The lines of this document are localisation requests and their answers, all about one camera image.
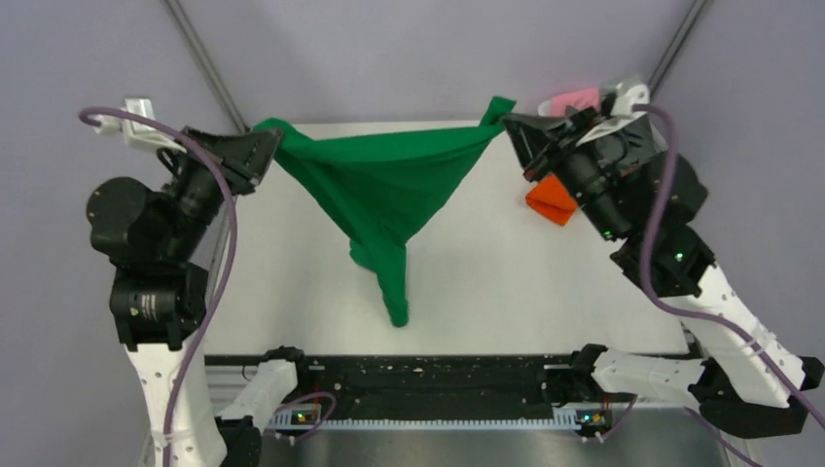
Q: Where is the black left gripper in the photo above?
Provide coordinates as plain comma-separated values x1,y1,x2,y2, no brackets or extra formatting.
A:
162,123,285,260

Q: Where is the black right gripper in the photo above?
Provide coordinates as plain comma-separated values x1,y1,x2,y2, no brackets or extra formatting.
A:
502,106,635,244

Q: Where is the green t shirt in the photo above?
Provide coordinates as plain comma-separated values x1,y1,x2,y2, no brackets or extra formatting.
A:
255,96,516,328

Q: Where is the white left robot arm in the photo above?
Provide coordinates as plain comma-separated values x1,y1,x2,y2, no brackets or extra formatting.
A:
86,128,312,466

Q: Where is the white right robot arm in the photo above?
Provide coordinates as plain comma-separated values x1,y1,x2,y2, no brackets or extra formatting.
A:
501,108,824,439

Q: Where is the pink t shirt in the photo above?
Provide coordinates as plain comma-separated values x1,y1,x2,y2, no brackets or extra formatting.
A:
549,87,600,117

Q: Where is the orange t shirt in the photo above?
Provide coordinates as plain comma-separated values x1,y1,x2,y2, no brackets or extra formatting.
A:
525,175,578,227

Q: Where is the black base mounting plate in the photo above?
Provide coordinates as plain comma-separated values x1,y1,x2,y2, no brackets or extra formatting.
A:
205,350,636,423

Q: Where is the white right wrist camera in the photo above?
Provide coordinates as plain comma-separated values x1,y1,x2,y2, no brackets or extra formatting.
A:
576,78,651,147

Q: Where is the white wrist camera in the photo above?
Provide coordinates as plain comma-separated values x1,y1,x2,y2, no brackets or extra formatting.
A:
91,96,186,153
576,78,651,147

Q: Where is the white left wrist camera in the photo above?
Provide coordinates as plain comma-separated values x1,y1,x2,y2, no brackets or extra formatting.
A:
91,96,186,153

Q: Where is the aluminium frame rail left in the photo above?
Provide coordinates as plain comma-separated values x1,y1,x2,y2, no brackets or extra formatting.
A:
161,0,249,305

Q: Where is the aluminium frame rail right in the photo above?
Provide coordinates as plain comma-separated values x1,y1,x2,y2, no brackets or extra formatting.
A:
648,0,715,97

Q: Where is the white slotted cable duct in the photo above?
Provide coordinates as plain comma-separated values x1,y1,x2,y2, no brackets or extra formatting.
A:
269,408,600,433

